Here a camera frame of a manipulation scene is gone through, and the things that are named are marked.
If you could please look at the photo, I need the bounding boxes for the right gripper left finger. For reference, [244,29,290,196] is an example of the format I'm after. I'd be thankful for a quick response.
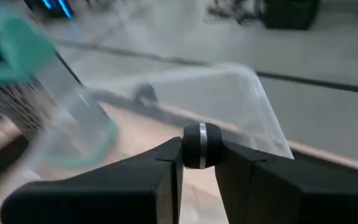
[0,136,185,224]

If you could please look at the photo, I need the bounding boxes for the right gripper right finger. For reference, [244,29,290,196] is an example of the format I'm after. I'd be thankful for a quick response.
[214,141,358,224]

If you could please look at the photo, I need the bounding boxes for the steel knife black handle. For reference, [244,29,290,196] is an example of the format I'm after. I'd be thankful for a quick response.
[181,122,224,170]

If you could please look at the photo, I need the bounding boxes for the clear plastic bin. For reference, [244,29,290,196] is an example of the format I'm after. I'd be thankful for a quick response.
[23,62,295,187]

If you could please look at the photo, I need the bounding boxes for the black computer blue lights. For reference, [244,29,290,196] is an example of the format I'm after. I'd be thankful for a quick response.
[40,0,74,19]

